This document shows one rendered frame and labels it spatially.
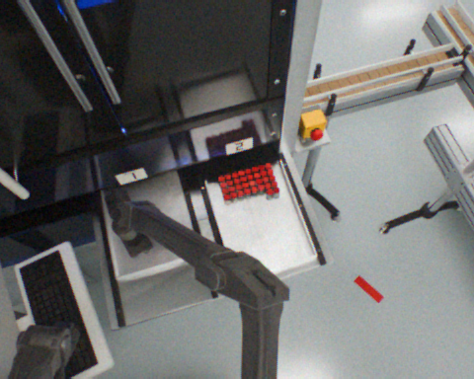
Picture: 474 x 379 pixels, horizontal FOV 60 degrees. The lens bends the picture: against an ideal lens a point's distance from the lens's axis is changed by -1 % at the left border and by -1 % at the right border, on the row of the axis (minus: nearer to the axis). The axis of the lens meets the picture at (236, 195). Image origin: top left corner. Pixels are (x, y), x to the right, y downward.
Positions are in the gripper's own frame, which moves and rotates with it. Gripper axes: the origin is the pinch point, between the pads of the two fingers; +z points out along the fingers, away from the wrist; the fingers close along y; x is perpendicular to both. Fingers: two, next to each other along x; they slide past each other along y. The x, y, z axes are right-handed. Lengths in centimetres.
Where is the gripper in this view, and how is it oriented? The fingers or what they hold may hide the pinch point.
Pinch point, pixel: (141, 246)
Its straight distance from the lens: 126.5
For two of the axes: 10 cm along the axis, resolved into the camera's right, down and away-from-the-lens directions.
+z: 0.4, 4.0, 9.2
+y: -5.3, -7.7, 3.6
